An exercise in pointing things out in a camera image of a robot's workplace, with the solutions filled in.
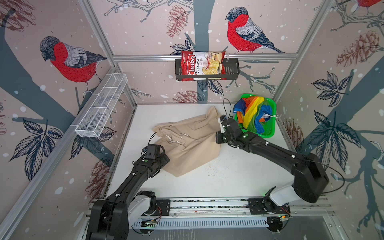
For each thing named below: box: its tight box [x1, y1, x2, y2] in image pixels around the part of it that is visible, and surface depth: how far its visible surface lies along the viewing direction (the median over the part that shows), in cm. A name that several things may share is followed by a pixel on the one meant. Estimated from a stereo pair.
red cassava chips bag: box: [181, 50, 227, 82], surface depth 90 cm
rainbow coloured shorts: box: [233, 96, 273, 134], surface depth 102 cm
